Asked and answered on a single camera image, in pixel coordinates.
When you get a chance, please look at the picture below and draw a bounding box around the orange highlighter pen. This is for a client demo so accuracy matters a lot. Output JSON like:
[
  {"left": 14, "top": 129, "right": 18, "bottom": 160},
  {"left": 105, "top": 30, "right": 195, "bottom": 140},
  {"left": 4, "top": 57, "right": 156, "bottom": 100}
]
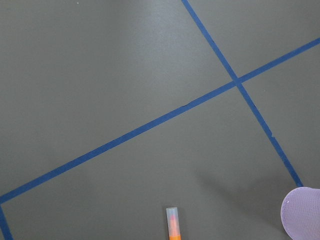
[{"left": 166, "top": 207, "right": 182, "bottom": 240}]

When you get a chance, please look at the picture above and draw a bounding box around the pink mesh pen holder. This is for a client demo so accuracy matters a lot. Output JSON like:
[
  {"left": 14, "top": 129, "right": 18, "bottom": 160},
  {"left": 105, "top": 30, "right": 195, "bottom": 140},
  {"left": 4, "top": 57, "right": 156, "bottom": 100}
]
[{"left": 280, "top": 187, "right": 320, "bottom": 240}]

